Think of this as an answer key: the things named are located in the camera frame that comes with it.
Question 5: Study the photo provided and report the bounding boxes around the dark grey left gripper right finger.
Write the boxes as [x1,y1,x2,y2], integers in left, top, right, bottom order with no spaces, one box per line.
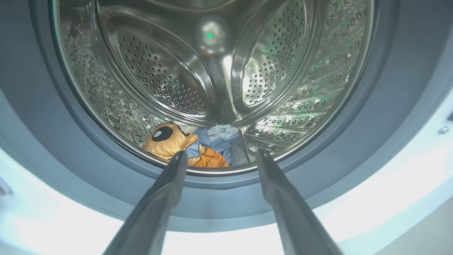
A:
[256,149,344,255]

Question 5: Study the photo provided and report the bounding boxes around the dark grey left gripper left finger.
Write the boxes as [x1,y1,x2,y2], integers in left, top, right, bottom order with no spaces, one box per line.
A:
[103,151,188,255]

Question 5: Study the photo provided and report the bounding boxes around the blue garment large bear print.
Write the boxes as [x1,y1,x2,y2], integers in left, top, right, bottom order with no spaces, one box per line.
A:
[142,121,250,168]

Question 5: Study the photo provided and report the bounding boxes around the white front-load washing machine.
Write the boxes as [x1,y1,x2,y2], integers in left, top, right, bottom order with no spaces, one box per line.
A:
[0,0,453,255]

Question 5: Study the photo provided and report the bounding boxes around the grey rubber door gasket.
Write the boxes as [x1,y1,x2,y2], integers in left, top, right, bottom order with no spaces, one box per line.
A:
[0,0,453,232]

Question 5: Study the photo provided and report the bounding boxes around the perforated stainless steel drum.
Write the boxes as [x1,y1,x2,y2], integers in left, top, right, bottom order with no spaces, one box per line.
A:
[50,0,375,176]

